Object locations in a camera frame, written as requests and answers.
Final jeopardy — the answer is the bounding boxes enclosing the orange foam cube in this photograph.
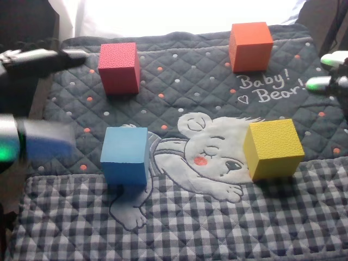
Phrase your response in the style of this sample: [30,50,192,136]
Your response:
[228,22,274,73]

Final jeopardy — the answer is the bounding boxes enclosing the blue foam cube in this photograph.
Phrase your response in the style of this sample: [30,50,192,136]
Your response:
[100,126,149,189]

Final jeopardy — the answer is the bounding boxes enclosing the red foam cube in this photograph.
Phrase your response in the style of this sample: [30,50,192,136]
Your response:
[97,42,141,96]

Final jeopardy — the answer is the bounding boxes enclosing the yellow foam cube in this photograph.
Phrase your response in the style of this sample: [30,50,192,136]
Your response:
[243,118,305,183]

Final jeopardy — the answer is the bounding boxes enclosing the grey quilt with bear print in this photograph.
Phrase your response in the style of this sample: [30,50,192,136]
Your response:
[5,23,348,261]

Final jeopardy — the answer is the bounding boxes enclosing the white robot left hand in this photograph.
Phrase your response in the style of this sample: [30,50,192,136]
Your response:
[0,48,89,175]

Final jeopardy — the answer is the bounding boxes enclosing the dark stand pole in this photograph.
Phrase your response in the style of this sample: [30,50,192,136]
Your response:
[318,0,345,57]

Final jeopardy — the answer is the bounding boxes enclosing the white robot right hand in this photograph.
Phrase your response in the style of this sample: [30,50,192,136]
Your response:
[304,50,348,109]

